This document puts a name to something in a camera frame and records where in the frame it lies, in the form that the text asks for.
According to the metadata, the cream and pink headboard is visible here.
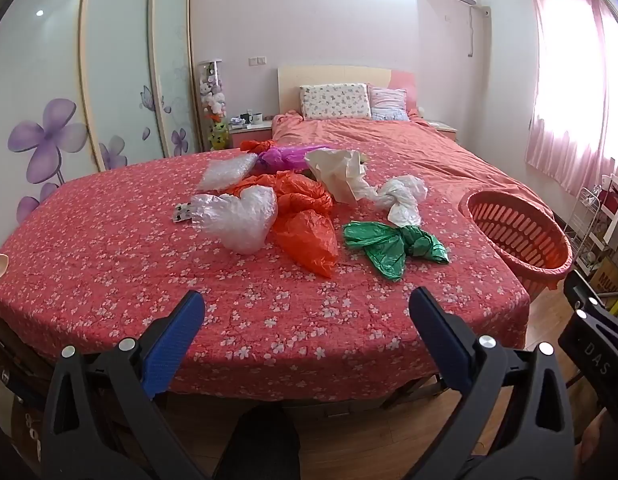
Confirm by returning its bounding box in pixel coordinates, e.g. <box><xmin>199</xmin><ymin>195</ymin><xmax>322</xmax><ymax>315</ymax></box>
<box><xmin>278</xmin><ymin>65</ymin><xmax>419</xmax><ymax>116</ymax></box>

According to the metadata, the pink curtain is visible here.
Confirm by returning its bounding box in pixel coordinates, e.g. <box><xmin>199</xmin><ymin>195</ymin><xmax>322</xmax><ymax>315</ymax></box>
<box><xmin>526</xmin><ymin>0</ymin><xmax>618</xmax><ymax>196</ymax></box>

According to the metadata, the small orange plastic bag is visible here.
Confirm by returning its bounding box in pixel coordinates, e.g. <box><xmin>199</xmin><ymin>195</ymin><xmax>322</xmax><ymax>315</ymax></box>
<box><xmin>239</xmin><ymin>140</ymin><xmax>280</xmax><ymax>155</ymax></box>

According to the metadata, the large orange plastic bag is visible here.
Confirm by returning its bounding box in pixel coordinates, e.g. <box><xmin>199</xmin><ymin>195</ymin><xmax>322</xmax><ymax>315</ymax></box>
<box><xmin>228</xmin><ymin>171</ymin><xmax>340</xmax><ymax>279</ymax></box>

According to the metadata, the green plastic bag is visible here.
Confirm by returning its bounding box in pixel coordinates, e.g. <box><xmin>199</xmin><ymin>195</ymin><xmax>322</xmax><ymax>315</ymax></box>
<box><xmin>343</xmin><ymin>221</ymin><xmax>451</xmax><ymax>282</ymax></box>

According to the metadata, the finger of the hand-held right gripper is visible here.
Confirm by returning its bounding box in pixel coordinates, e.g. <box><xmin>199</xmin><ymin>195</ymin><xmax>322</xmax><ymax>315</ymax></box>
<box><xmin>563</xmin><ymin>271</ymin><xmax>607</xmax><ymax>313</ymax></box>

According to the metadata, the floral print pillow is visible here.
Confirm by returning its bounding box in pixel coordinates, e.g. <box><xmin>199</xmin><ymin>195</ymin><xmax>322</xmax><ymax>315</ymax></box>
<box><xmin>299</xmin><ymin>83</ymin><xmax>372</xmax><ymax>121</ymax></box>

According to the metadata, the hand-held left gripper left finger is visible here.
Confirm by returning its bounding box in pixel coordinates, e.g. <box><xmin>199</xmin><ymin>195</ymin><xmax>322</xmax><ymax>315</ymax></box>
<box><xmin>39</xmin><ymin>290</ymin><xmax>207</xmax><ymax>480</ymax></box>

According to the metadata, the flower print sliding wardrobe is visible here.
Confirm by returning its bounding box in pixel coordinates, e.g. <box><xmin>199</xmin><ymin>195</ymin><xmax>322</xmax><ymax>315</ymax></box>
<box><xmin>0</xmin><ymin>0</ymin><xmax>200</xmax><ymax>231</ymax></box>

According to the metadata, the clear plush toy tube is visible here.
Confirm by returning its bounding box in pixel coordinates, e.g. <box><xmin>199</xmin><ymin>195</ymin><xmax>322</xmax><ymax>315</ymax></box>
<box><xmin>196</xmin><ymin>59</ymin><xmax>230</xmax><ymax>151</ymax></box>

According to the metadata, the white wire rack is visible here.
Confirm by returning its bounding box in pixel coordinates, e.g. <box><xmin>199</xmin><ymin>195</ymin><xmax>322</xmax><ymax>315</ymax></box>
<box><xmin>571</xmin><ymin>175</ymin><xmax>618</xmax><ymax>276</ymax></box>

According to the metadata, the pink striped pillow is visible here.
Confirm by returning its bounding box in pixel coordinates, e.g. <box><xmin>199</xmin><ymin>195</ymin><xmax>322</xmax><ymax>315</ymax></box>
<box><xmin>368</xmin><ymin>86</ymin><xmax>411</xmax><ymax>122</ymax></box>

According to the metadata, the white knotted plastic bag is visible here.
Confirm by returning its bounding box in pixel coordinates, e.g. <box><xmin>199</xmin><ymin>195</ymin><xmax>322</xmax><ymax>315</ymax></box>
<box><xmin>374</xmin><ymin>176</ymin><xmax>429</xmax><ymax>228</ymax></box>

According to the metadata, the cream plastic bag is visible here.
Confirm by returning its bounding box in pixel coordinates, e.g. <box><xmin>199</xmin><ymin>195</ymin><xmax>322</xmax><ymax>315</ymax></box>
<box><xmin>305</xmin><ymin>149</ymin><xmax>385</xmax><ymax>206</ymax></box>

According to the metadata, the clear bubble plastic bag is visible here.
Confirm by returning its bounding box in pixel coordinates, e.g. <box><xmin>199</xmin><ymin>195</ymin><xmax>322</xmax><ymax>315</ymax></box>
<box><xmin>196</xmin><ymin>154</ymin><xmax>260</xmax><ymax>193</ymax></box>

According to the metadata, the bed with pink cover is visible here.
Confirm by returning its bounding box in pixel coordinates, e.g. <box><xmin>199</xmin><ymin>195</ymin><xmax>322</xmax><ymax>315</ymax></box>
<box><xmin>271</xmin><ymin>110</ymin><xmax>554</xmax><ymax>221</ymax></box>

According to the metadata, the brown cardboard box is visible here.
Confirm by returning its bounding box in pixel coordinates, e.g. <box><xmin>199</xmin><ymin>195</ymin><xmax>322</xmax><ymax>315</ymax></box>
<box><xmin>591</xmin><ymin>257</ymin><xmax>618</xmax><ymax>297</ymax></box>

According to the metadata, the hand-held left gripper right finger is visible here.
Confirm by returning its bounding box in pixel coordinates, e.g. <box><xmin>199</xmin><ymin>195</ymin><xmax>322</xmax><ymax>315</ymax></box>
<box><xmin>408</xmin><ymin>286</ymin><xmax>576</xmax><ymax>480</ymax></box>

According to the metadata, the green plush toy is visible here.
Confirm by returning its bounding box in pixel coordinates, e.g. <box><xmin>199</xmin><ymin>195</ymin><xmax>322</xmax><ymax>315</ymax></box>
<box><xmin>209</xmin><ymin>120</ymin><xmax>229</xmax><ymax>150</ymax></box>

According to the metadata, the clear white plastic bag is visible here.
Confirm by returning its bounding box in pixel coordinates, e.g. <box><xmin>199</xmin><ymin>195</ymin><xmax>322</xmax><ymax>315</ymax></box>
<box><xmin>191</xmin><ymin>185</ymin><xmax>279</xmax><ymax>255</ymax></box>

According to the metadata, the pink nightstand with mugs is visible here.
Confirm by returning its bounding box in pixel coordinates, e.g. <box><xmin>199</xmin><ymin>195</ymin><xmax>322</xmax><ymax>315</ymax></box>
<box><xmin>228</xmin><ymin>121</ymin><xmax>274</xmax><ymax>150</ymax></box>

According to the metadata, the red floral quilt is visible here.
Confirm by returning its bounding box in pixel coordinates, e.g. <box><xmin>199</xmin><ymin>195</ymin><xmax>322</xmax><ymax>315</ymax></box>
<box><xmin>0</xmin><ymin>147</ymin><xmax>532</xmax><ymax>403</ymax></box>

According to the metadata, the magenta plastic bag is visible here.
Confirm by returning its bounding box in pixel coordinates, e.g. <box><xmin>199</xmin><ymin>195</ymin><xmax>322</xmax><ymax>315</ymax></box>
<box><xmin>256</xmin><ymin>145</ymin><xmax>340</xmax><ymax>173</ymax></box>

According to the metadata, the orange plastic basket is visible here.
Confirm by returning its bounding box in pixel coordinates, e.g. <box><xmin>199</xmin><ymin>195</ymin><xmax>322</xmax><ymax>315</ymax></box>
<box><xmin>459</xmin><ymin>191</ymin><xmax>574</xmax><ymax>301</ymax></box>

